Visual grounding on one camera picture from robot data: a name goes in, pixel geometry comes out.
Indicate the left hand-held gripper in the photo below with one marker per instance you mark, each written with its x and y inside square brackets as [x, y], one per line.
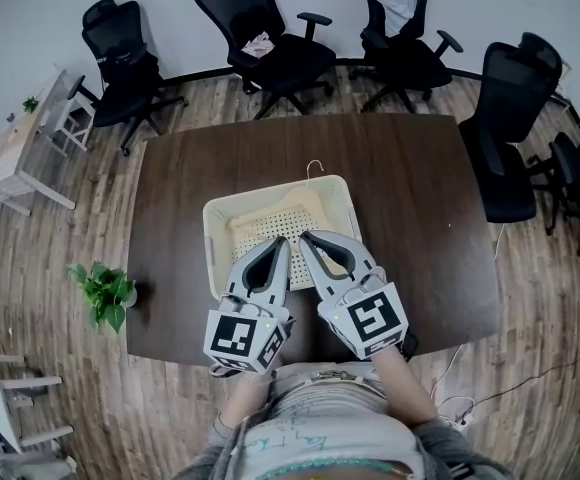
[240, 340]

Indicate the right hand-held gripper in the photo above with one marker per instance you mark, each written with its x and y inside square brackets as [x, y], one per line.
[370, 323]

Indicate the pink crumpled cloth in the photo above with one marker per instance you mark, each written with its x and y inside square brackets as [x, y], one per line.
[257, 45]

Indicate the green potted plant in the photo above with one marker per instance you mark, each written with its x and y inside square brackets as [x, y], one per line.
[105, 290]

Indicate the white stool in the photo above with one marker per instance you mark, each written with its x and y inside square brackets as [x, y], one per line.
[72, 123]

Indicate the person's grey white clothing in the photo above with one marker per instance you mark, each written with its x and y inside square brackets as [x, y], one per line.
[330, 438]

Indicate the wooden clothes hanger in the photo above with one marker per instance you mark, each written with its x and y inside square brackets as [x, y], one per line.
[305, 198]

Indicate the person's right forearm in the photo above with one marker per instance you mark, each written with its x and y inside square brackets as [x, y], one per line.
[405, 388]

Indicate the light wooden desk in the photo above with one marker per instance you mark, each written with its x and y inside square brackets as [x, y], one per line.
[10, 158]

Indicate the black mesh office chair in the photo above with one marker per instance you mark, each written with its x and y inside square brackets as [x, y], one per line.
[515, 93]

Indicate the cream plastic basket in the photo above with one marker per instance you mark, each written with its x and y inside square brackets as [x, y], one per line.
[335, 198]

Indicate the person's left forearm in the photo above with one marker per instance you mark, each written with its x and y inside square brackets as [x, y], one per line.
[247, 403]

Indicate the small green desk plant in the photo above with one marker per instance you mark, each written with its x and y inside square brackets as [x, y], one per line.
[30, 104]

